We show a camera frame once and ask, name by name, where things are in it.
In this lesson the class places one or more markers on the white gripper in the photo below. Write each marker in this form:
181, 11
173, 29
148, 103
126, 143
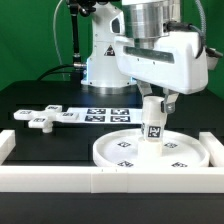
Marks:
177, 62

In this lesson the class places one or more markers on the white round table top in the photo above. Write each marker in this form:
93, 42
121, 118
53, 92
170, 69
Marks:
126, 148

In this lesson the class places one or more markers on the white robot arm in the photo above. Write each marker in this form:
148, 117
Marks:
144, 43

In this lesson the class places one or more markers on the white marker sheet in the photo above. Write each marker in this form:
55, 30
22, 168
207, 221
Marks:
100, 115

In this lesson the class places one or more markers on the white cross-shaped table base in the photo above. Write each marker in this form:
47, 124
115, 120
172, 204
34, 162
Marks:
44, 119

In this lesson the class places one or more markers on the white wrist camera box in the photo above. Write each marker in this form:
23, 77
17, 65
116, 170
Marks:
213, 57

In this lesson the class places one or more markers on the white right fence rail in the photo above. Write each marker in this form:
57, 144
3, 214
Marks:
214, 147

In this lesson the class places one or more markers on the white fence rail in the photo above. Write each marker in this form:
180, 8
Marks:
7, 143
110, 180
214, 147

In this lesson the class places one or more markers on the black camera stand pole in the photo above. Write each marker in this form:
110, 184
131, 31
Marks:
78, 7

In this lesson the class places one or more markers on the white front fence rail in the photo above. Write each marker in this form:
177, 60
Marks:
110, 180

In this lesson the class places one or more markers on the white left fence rail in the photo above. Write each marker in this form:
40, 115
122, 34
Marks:
7, 143

